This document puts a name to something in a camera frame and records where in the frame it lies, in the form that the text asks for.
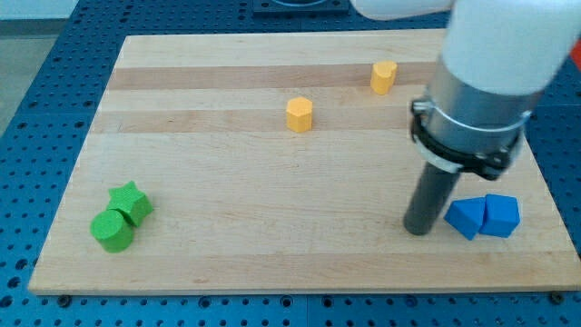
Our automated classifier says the blue pentagon block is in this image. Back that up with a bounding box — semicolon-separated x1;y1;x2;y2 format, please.
479;194;520;238

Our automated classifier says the green star block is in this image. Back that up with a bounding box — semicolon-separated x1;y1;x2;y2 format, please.
107;181;153;227

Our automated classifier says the yellow hexagon block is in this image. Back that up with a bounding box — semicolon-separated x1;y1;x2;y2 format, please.
286;97;313;133

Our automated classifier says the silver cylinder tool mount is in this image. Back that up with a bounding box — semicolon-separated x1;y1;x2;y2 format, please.
410;60;540;181

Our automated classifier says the wooden board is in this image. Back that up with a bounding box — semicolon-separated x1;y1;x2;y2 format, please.
28;29;580;296

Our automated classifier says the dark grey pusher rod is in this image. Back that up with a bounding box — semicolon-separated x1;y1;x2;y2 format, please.
403;163;460;235

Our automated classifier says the blue triangle block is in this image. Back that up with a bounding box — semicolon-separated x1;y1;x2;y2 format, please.
444;197;486;241

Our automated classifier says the yellow heart block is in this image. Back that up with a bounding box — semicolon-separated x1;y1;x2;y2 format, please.
369;61;398;95

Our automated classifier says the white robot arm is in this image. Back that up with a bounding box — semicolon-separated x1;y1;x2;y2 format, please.
352;0;580;235

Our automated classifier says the green cylinder block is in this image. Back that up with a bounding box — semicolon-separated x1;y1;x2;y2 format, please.
90;210;133;253

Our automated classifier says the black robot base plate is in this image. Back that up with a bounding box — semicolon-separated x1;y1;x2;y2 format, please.
251;0;350;15

